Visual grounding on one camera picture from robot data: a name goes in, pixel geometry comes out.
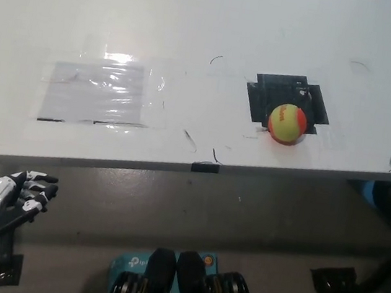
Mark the small black tape strip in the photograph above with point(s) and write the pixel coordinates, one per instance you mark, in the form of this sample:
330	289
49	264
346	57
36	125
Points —
205	167

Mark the clear taped plastic sheet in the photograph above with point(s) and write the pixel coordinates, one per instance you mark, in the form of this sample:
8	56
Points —
92	101

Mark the teal tp-link router box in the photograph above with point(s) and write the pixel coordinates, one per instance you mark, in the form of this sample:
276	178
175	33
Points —
132	261

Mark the yellow orange small tennis ball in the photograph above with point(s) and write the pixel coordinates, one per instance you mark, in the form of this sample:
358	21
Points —
287	125

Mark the black tape square patch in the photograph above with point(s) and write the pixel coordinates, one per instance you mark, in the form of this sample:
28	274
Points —
260	97

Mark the blue object under table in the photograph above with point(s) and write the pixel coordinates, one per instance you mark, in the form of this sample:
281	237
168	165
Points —
366	192

